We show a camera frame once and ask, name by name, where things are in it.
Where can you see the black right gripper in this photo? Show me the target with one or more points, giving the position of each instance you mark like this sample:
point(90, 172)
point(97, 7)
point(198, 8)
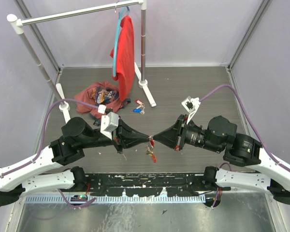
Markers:
point(168, 136)

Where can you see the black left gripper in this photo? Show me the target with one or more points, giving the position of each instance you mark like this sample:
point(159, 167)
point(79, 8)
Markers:
point(124, 137)

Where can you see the key with red tag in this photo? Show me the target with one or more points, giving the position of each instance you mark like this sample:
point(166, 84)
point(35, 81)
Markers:
point(152, 143)
point(139, 102)

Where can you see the red carabiner keyring with chain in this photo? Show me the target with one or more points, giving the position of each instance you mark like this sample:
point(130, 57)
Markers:
point(150, 151)

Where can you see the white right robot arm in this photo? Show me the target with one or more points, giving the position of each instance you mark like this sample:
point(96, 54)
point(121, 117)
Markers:
point(239, 150)

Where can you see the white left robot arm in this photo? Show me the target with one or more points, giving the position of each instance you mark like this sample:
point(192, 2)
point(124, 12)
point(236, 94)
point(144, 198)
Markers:
point(29, 175)

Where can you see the key with blue tag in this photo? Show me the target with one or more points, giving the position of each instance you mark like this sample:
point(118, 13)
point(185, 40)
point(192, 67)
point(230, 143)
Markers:
point(139, 110)

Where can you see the crumpled maroon t-shirt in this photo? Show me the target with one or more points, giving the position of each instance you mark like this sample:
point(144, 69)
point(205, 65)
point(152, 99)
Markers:
point(103, 93)

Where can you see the red hanging t-shirt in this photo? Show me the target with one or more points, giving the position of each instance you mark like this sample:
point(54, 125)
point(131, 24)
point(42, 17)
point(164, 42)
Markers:
point(123, 56)

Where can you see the small circuit board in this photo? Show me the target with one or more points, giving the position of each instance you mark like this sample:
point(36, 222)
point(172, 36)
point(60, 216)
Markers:
point(79, 198)

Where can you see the white metal clothes rack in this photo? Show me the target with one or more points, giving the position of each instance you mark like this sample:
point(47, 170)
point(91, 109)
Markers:
point(67, 30)

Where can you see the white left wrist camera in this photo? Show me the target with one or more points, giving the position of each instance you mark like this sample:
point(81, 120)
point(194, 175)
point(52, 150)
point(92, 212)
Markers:
point(109, 123)

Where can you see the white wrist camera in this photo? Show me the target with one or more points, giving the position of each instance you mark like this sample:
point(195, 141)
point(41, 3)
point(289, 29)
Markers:
point(109, 123)
point(191, 105)

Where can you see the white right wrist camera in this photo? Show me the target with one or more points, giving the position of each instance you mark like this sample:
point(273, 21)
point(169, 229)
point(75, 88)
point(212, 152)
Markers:
point(191, 105)

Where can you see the perforated cable duct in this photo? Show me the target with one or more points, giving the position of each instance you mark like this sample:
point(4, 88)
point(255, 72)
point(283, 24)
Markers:
point(57, 198)

